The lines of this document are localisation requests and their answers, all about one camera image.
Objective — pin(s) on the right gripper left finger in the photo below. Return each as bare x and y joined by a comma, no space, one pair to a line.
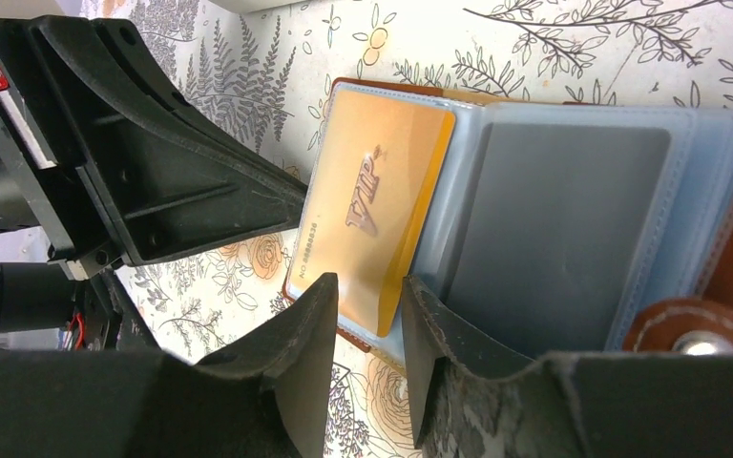
263,395

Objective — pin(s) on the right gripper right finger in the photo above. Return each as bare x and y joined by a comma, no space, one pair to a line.
668,394

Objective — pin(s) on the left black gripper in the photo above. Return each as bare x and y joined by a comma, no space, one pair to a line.
100,149

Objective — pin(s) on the brown leather card holder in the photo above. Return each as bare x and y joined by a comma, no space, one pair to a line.
552,225

